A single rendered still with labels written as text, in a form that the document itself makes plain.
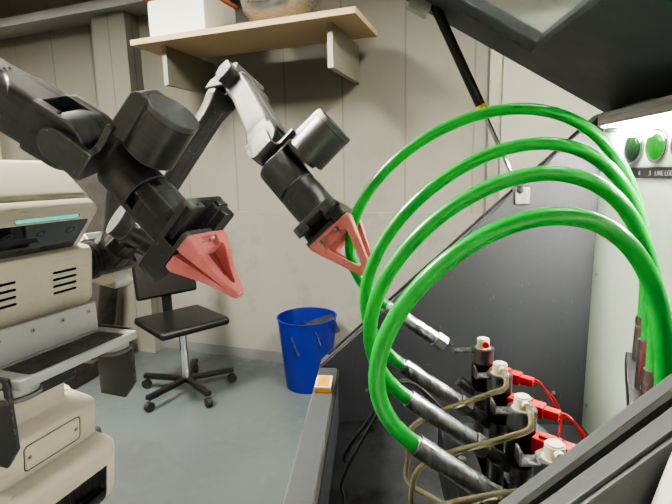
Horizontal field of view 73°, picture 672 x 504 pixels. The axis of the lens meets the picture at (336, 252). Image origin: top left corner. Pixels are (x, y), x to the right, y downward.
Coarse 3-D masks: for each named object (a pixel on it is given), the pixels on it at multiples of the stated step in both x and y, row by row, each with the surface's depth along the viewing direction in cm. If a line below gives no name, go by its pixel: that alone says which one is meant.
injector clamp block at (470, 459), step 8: (440, 432) 66; (488, 432) 65; (440, 440) 66; (448, 440) 64; (448, 448) 62; (456, 456) 60; (464, 456) 60; (472, 456) 60; (472, 464) 58; (480, 472) 57; (504, 472) 57; (440, 480) 67; (448, 480) 59; (504, 480) 56; (448, 488) 59; (456, 488) 54; (448, 496) 60; (456, 496) 54
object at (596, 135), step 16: (480, 112) 55; (496, 112) 55; (512, 112) 55; (528, 112) 55; (544, 112) 55; (560, 112) 55; (432, 128) 56; (448, 128) 56; (576, 128) 55; (592, 128) 55; (416, 144) 57; (608, 144) 55; (400, 160) 57; (624, 160) 55; (384, 176) 58; (368, 192) 58; (352, 256) 60; (352, 272) 60; (640, 288) 58; (384, 304) 60; (640, 304) 58; (640, 320) 58
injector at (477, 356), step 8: (480, 352) 60; (488, 352) 60; (472, 360) 61; (480, 360) 60; (488, 360) 60; (472, 368) 61; (480, 368) 60; (488, 368) 60; (472, 376) 61; (456, 384) 62; (464, 384) 61; (472, 384) 61; (480, 384) 60; (472, 392) 61; (480, 392) 61; (480, 400) 61; (480, 408) 61; (480, 432) 62; (480, 464) 63
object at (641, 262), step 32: (512, 224) 34; (544, 224) 34; (576, 224) 34; (608, 224) 33; (448, 256) 35; (640, 256) 33; (416, 288) 35; (384, 320) 36; (384, 352) 36; (384, 384) 37; (384, 416) 37; (416, 448) 37; (480, 480) 37
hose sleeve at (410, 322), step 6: (390, 300) 61; (390, 306) 60; (408, 318) 60; (414, 318) 61; (402, 324) 61; (408, 324) 60; (414, 324) 60; (420, 324) 61; (426, 324) 61; (414, 330) 61; (420, 330) 60; (426, 330) 60; (432, 330) 61; (420, 336) 61; (426, 336) 60; (432, 336) 60; (432, 342) 61
